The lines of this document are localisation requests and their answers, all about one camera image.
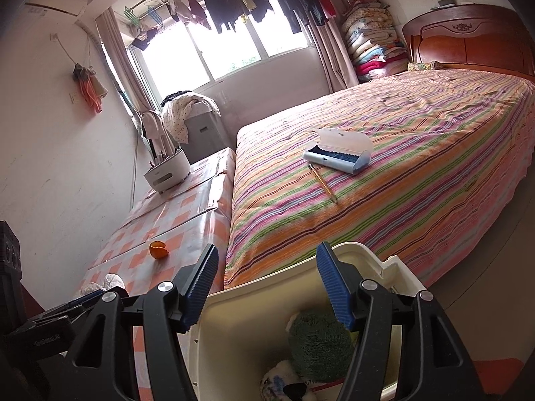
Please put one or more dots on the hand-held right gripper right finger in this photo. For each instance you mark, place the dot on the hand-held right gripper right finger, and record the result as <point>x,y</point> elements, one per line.
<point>336,288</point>

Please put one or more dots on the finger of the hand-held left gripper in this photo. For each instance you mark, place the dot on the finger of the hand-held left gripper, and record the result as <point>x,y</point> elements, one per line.
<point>83,299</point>

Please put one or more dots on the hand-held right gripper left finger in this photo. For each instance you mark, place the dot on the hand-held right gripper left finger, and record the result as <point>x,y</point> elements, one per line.
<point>196,292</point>

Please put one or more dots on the green plush ball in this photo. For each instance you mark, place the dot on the green plush ball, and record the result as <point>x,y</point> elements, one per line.
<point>317,346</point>

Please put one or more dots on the cream plastic bin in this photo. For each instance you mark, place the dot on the cream plastic bin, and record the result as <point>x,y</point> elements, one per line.
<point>234,342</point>

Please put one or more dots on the orange peel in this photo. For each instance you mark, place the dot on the orange peel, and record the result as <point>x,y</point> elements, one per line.
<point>158,250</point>

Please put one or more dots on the orange checkered tablecloth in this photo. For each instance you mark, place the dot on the orange checkered tablecloth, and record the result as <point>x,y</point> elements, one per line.
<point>184,221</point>

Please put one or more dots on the yellow pencil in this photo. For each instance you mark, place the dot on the yellow pencil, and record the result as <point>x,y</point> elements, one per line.
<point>322,183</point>

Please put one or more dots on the white utensil holder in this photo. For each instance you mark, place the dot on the white utensil holder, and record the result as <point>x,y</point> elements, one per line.
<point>167,173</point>

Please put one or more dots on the blue pencil case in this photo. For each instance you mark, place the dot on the blue pencil case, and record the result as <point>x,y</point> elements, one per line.
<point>334,158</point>

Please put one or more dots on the striped colourful bed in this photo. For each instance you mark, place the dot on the striped colourful bed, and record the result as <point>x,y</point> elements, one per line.
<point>418,133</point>

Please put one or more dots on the grey cabinet with draped cloth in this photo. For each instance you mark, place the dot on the grey cabinet with draped cloth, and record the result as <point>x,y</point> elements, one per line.
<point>179,112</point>

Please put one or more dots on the orange floor mat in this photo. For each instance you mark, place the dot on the orange floor mat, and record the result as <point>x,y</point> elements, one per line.
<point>497,374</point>

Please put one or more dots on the dark cloth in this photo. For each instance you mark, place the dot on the dark cloth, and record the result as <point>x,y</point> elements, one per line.
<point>175,97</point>

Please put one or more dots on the pink hanging cloth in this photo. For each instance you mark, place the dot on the pink hanging cloth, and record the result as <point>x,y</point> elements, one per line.
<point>92,87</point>

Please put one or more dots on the beige curtain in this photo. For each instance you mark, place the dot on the beige curtain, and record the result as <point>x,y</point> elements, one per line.
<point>334,58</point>
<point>121,58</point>

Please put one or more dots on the floral pillow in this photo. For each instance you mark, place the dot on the floral pillow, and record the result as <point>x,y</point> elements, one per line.
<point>422,67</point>

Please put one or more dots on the window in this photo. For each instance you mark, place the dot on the window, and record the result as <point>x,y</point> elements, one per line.
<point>234,54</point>

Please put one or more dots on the stack of folded quilts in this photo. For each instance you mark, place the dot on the stack of folded quilts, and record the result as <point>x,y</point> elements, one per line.
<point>372,37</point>

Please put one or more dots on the wooden bed headboard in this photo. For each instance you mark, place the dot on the wooden bed headboard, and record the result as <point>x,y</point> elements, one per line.
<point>480,41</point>

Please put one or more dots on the row of hanging clothes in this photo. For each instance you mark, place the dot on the row of hanging clothes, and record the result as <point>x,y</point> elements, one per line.
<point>225,4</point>

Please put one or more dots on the white air conditioner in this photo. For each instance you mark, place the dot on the white air conditioner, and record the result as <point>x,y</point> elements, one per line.
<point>54,6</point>

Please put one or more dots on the small grey box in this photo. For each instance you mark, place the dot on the small grey box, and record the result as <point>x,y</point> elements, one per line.
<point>445,3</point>

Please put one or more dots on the white wall socket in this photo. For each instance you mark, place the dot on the white wall socket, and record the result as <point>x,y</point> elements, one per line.
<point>74,97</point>

